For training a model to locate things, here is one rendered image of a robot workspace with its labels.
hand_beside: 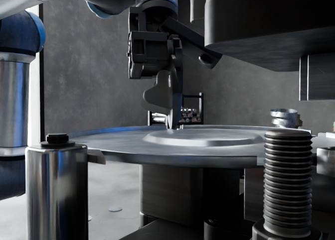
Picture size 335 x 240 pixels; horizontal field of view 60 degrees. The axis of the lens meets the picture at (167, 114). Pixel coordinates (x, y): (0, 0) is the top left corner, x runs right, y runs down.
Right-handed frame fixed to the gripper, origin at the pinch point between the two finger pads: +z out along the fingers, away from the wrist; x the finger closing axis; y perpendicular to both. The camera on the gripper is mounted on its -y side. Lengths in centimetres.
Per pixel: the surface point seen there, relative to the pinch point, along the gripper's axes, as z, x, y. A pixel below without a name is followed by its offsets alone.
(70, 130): -127, -505, 83
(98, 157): 9.5, 25.6, 11.1
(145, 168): 8.8, 13.2, 6.9
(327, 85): 4.5, 25.3, -6.0
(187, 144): 7.5, 18.8, 3.7
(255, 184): 11.5, 23.7, 0.3
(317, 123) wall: -130, -483, -423
